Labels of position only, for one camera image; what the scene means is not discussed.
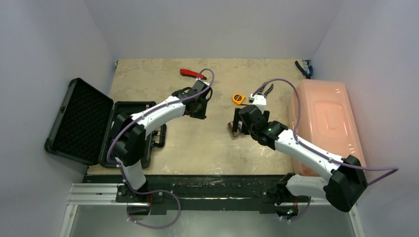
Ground pink plastic storage bin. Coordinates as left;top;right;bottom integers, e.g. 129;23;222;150
288;79;366;166

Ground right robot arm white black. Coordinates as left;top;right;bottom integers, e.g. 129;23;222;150
233;105;368;212

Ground yellow tape measure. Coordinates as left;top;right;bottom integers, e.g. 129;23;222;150
232;93;249;106

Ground black poker set case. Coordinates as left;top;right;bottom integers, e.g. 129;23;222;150
44;78;157;168

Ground brown black poker chip stack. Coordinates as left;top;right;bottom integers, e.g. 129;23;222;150
227;121;243;138

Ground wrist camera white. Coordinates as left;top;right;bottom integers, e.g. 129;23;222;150
195;78;210;86
249;94;267;113

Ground aluminium frame rail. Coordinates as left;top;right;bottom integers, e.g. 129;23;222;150
59;183;366;237

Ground black handled pliers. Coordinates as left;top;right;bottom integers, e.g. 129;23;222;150
257;84;274;98

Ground blue handled pliers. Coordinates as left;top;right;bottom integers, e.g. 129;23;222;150
294;61;313;79

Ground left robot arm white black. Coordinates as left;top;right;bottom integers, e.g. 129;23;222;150
106;79;212;202

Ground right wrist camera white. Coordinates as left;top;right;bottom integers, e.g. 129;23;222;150
249;94;267;113

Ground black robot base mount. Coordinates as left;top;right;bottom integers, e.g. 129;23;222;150
83;175;308;215

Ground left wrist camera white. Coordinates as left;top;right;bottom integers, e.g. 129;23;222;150
195;78;210;86

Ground red utility knife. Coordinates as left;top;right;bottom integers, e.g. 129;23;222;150
179;69;207;80

